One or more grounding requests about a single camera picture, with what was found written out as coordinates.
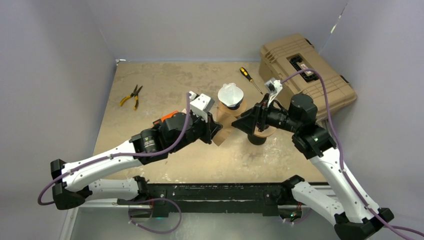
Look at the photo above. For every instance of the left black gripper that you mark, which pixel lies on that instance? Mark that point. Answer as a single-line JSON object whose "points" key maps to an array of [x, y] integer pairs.
{"points": [[210, 128]]}

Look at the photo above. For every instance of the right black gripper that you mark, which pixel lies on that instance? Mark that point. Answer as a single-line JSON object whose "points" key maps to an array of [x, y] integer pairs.
{"points": [[249, 119]]}

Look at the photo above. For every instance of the brown paper coffee filter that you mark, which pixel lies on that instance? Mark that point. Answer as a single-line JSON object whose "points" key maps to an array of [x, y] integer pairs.
{"points": [[225, 118]]}

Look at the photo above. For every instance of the red black coffee carafe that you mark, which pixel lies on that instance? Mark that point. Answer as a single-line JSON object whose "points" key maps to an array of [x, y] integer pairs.
{"points": [[256, 140]]}

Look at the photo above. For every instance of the blue glass dripper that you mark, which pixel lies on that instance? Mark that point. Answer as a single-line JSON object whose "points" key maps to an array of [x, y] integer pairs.
{"points": [[233, 106]]}

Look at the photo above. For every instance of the white paper coffee filter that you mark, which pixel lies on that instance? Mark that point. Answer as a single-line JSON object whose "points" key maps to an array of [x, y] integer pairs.
{"points": [[230, 93]]}

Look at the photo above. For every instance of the orange coffee filter box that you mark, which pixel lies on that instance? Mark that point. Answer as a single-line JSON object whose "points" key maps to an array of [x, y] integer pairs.
{"points": [[173, 120]]}

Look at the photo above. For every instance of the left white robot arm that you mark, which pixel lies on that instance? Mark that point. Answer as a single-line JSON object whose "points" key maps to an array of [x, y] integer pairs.
{"points": [[78, 182]]}

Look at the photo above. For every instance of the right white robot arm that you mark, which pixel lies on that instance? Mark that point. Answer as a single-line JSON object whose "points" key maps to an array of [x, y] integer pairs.
{"points": [[354, 215]]}

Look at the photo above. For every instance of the yellow black screwdriver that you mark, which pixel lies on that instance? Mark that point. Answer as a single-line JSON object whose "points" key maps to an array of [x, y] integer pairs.
{"points": [[245, 73]]}

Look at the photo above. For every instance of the tan plastic tool case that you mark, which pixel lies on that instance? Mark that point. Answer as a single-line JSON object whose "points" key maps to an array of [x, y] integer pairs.
{"points": [[285, 56]]}

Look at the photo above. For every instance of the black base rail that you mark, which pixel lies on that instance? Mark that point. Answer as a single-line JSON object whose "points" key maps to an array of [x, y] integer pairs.
{"points": [[269, 199]]}

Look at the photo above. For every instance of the yellow handled pliers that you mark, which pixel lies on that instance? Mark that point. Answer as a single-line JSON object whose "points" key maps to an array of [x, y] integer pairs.
{"points": [[135, 95]]}

